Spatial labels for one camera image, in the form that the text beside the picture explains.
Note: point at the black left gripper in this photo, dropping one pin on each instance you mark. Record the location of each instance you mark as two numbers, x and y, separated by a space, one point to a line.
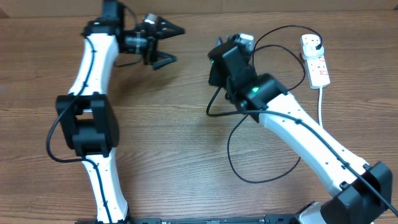
151 53

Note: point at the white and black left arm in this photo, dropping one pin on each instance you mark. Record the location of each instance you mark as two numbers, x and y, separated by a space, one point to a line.
89 124

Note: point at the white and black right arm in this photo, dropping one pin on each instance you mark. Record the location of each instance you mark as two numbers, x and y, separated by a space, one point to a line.
359 192

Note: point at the white USB charger adapter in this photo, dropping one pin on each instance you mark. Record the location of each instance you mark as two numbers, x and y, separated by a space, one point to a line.
310 51

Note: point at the white power strip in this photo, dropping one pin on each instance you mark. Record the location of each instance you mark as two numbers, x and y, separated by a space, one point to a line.
316 69

